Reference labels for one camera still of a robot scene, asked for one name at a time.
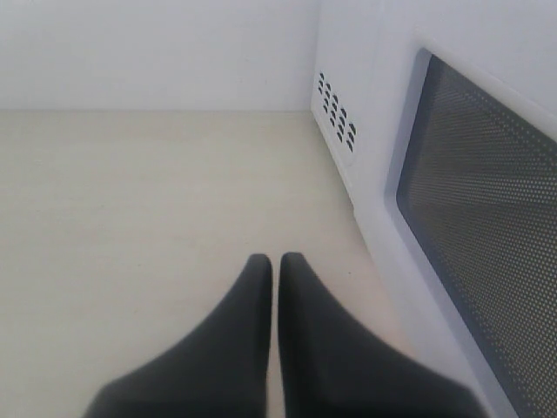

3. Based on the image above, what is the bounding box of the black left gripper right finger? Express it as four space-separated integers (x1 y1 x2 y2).
278 253 480 417

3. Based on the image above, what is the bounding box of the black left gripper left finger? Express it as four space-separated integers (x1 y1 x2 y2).
84 253 272 417

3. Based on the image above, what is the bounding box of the white microwave door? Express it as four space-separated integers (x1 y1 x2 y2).
352 0 557 418

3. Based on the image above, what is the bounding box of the white microwave oven body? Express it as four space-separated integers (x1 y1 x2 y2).
309 0 436 219

